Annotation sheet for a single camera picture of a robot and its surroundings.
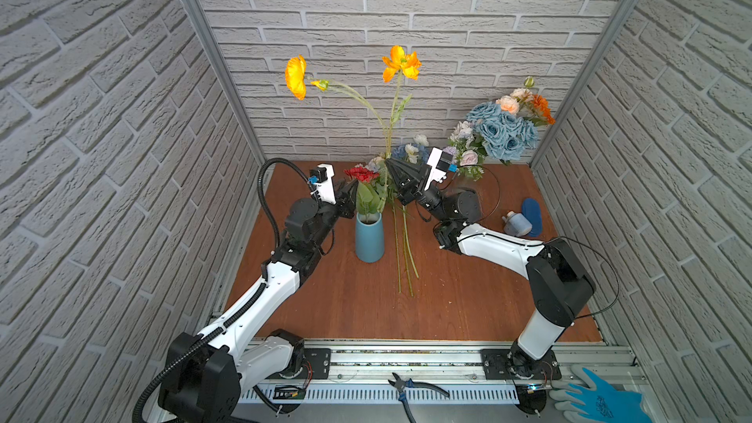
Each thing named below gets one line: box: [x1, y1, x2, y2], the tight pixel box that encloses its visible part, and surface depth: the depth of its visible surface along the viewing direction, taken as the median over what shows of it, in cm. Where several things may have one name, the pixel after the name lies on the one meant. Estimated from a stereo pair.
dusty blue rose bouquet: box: [466, 101, 540, 162], surface depth 81 cm
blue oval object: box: [520, 196, 542, 237], surface depth 105 cm
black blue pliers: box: [387, 372, 451, 423], surface depth 71 cm
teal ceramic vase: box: [355, 212, 385, 264], surface depth 82 cm
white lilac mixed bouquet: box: [442, 120, 487, 182], surface depth 90 cm
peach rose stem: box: [495, 76, 539, 119], surface depth 87 cm
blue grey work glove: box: [549, 364, 654, 423], surface depth 70 cm
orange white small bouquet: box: [284, 46, 423, 159], surface depth 47 cm
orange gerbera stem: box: [528, 94, 557, 127], surface depth 81 cm
